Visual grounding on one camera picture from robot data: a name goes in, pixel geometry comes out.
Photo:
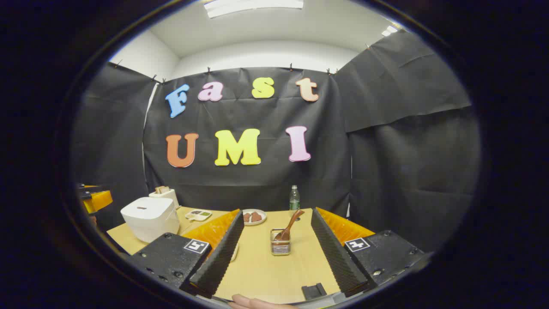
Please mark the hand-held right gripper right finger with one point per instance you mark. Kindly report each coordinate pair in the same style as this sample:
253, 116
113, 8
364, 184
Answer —
334, 257

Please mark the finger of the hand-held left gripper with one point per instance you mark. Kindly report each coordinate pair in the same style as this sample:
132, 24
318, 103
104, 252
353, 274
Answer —
101, 199

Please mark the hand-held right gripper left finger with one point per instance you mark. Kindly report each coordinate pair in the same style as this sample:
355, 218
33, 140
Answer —
221, 257

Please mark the white rice container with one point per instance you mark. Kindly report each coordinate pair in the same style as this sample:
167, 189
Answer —
235, 253

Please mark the white rice cooker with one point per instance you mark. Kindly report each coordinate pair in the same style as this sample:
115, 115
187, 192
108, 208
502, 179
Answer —
150, 219

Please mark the clear mesh chopstick holder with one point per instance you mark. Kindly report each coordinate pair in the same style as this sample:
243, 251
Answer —
280, 246

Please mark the brown wooden spoon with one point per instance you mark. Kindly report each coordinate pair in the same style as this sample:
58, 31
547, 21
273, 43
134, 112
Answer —
291, 223

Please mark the white round plate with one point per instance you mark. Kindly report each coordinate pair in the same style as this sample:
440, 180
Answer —
254, 223

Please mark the white divided grain tray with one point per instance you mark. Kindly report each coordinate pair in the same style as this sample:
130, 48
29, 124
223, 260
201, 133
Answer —
198, 215

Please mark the clear plastic water bottle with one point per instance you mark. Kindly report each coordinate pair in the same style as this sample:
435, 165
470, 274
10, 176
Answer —
294, 204

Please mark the white toaster with bread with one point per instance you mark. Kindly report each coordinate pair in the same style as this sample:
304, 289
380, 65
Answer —
168, 196

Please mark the black backdrop cloth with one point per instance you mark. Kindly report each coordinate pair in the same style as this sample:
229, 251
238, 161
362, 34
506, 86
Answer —
266, 184

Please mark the small ceiling light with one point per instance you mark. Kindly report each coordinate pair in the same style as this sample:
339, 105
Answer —
389, 31

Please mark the long ceiling light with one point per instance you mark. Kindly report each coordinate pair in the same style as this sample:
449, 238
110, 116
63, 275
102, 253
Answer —
253, 6

